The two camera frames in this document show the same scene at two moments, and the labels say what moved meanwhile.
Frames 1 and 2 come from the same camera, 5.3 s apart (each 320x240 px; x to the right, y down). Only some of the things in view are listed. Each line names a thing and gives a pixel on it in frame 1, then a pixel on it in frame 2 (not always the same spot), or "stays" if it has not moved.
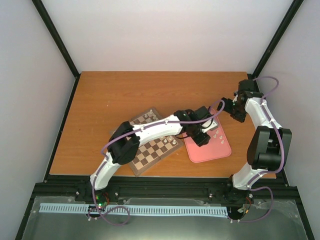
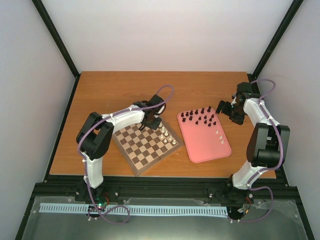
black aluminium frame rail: [267, 187] stays
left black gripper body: [196, 138] -> [152, 124]
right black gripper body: [237, 112] stays
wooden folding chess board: [153, 151] stays
